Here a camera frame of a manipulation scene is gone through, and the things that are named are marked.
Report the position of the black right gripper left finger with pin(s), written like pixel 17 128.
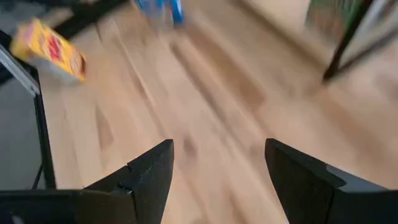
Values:
pixel 149 174

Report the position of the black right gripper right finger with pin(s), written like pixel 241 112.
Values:
pixel 298 180

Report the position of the yellow Corn Pops cereal box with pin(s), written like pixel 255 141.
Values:
pixel 46 49

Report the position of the blue Rice Krispies cereal box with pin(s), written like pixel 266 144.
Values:
pixel 161 11

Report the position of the green Apple Jacks cereal box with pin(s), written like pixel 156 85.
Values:
pixel 329 18

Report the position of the wooden shelf with black frame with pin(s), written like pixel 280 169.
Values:
pixel 342 46

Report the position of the silver aluminium frame bracket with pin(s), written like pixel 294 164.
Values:
pixel 18 70

